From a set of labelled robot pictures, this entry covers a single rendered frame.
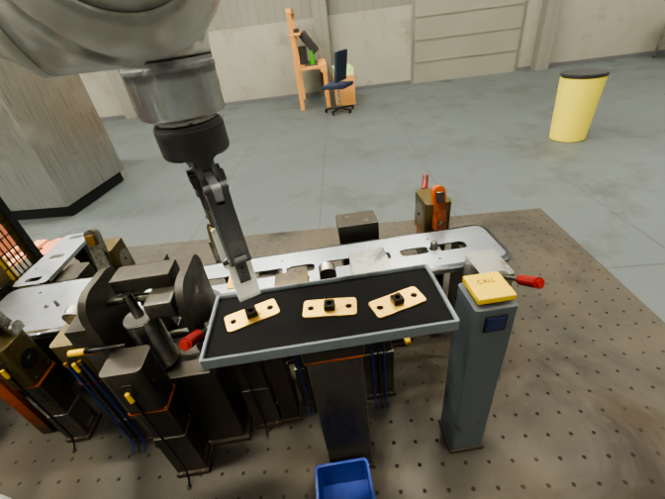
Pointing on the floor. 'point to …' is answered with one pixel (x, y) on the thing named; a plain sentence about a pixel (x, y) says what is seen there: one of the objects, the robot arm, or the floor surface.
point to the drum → (576, 103)
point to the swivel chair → (339, 79)
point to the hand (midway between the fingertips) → (237, 265)
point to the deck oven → (51, 146)
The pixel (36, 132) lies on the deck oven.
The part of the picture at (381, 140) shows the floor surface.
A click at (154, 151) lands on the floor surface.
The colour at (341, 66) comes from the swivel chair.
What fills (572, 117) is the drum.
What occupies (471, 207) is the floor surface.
